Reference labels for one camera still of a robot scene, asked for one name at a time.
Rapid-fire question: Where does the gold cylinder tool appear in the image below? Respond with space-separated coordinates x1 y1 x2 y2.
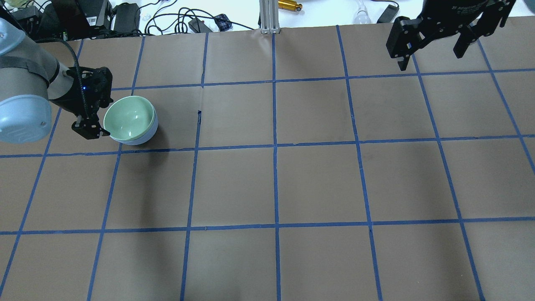
278 0 303 12

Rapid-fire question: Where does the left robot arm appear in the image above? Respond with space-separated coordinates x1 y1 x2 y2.
0 19 112 144

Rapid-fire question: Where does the white light bulb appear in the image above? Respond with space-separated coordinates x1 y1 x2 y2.
353 0 372 25

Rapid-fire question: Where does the black cable bundle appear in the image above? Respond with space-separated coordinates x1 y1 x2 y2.
144 6 255 35

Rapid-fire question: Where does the blue bowl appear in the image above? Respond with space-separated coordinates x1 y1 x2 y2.
105 111 159 145

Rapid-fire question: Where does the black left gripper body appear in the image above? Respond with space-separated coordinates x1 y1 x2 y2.
50 66 113 120

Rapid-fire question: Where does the aluminium frame post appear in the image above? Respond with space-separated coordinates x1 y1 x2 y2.
259 0 280 34

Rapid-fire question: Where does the black power adapter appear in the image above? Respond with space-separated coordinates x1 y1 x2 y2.
376 5 399 23

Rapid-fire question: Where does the black power brick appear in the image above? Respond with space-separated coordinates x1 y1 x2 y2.
112 3 140 33

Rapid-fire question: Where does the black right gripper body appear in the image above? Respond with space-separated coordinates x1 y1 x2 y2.
420 0 493 26

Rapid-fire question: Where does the green bowl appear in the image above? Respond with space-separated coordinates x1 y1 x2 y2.
103 95 159 145

